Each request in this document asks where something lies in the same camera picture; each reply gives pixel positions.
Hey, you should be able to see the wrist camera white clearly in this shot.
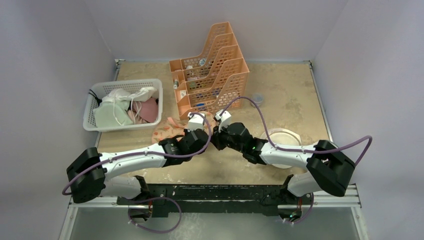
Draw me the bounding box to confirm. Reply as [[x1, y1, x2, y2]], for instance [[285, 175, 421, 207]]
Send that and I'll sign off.
[[214, 109, 232, 132], [186, 112, 205, 132]]

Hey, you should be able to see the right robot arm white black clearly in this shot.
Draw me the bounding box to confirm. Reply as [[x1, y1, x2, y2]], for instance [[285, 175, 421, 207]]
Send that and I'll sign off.
[[211, 122, 356, 204]]

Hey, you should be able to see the white plastic basket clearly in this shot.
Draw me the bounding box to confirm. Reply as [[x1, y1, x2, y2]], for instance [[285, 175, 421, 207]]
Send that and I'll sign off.
[[82, 78, 164, 132]]

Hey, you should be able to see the floral mesh laundry bag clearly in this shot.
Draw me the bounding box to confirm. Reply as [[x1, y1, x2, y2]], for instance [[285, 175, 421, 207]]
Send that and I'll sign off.
[[151, 111, 217, 144]]

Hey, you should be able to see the white round mesh laundry bag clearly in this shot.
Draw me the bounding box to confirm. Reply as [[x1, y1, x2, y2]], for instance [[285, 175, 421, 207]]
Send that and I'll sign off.
[[267, 128, 302, 169]]

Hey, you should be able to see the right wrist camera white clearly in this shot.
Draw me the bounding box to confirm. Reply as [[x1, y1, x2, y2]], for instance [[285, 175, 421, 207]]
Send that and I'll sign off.
[[214, 109, 232, 132]]

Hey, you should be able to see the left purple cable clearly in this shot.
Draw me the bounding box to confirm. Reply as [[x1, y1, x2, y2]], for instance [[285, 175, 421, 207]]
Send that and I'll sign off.
[[61, 112, 213, 196]]

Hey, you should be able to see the orange file organizer rack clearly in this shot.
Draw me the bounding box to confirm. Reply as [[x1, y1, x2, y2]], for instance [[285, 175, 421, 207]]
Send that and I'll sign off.
[[169, 22, 250, 120]]

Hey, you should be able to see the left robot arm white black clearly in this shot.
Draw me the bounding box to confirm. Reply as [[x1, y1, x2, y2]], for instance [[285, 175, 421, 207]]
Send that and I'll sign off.
[[62, 129, 211, 205]]

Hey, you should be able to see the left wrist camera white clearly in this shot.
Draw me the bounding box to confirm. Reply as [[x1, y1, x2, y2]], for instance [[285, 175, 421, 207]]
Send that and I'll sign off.
[[186, 112, 205, 132]]

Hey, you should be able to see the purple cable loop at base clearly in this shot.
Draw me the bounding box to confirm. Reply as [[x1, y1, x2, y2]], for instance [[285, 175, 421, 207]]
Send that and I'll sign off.
[[127, 197, 182, 235]]

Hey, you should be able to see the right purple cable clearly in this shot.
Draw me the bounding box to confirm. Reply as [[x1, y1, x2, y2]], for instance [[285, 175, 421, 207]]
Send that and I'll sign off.
[[216, 96, 373, 167]]

